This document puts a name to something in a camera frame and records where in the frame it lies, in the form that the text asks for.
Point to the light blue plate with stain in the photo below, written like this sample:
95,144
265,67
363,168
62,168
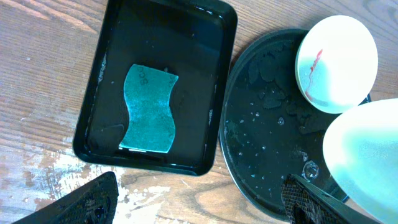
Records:
336,64

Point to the black rectangular tray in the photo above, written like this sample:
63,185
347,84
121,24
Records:
190,39

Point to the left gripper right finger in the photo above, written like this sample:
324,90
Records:
306,203

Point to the black round tray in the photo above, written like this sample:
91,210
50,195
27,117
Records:
268,130

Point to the pale green plate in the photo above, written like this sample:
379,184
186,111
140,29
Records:
360,151

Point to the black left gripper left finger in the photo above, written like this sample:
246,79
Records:
94,202

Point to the green yellow sponge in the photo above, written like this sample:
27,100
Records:
151,125

